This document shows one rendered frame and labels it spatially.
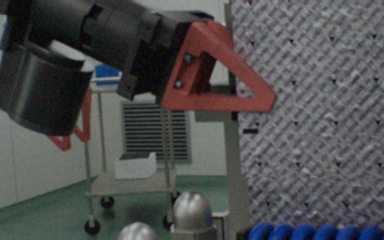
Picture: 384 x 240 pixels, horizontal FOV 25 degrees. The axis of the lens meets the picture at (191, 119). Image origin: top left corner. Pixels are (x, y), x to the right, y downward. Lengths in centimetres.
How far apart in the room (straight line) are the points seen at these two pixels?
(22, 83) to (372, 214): 29
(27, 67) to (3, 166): 552
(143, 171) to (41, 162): 117
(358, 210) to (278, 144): 7
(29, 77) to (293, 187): 22
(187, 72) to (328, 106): 11
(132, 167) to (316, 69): 507
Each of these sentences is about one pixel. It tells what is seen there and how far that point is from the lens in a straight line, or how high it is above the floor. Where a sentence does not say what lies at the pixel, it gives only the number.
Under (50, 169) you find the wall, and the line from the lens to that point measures 667.
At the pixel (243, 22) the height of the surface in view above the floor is 119.
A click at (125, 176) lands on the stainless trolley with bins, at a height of 28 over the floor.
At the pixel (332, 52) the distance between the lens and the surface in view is 60.
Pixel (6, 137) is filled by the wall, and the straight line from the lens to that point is 622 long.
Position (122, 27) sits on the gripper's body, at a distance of 64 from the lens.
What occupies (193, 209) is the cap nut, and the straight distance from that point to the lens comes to 57.
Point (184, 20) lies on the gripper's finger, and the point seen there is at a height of 119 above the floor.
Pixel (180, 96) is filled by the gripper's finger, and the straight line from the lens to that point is 62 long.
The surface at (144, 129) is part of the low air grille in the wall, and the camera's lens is 701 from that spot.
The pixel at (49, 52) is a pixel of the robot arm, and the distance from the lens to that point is 68.
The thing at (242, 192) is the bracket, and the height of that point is 104.
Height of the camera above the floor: 118
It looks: 6 degrees down
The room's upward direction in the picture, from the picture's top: 4 degrees counter-clockwise
